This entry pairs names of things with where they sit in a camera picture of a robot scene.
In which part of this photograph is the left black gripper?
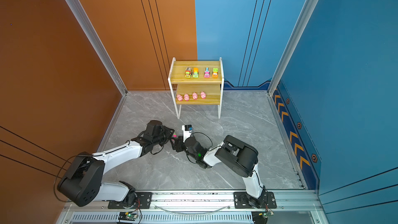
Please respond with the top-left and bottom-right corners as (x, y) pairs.
(153, 126), (176, 147)

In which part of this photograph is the white frame wooden shelf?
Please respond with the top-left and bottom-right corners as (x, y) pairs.
(167, 58), (224, 119)

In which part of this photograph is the green beige toy truck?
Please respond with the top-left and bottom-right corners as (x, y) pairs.
(184, 67), (192, 78)

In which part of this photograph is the orange green mixer truck toy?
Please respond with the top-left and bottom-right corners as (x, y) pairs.
(192, 67), (199, 78)

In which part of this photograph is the green orange dump truck toy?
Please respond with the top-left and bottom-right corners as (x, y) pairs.
(212, 67), (219, 78)

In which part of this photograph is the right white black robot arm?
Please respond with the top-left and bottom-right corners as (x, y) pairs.
(171, 135), (268, 209)

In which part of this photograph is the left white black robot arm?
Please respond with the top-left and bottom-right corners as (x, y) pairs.
(55, 120), (175, 208)

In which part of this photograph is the left green circuit board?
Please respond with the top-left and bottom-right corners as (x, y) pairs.
(118, 212), (140, 224)

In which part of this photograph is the green circuit board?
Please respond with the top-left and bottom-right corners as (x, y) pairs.
(251, 209), (274, 224)
(118, 212), (140, 224)

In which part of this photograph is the right green circuit board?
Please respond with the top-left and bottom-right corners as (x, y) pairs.
(251, 209), (274, 224)

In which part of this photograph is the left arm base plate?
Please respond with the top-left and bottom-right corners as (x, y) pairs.
(108, 192), (152, 210)

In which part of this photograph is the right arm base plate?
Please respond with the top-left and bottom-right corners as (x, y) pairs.
(233, 191), (277, 209)

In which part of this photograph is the aluminium front rail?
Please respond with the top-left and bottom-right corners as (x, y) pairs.
(60, 189), (324, 212)

